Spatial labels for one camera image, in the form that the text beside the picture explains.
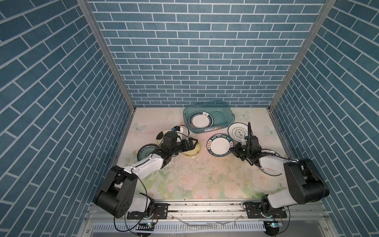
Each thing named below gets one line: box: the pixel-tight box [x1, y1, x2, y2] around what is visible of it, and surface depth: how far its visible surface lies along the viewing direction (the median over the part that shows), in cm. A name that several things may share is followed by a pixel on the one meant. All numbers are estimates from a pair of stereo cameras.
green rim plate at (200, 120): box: [188, 110, 215, 130], surface depth 114 cm
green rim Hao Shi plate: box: [206, 133, 234, 158], surface depth 99 cm
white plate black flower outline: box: [227, 122, 249, 143], surface depth 107 cm
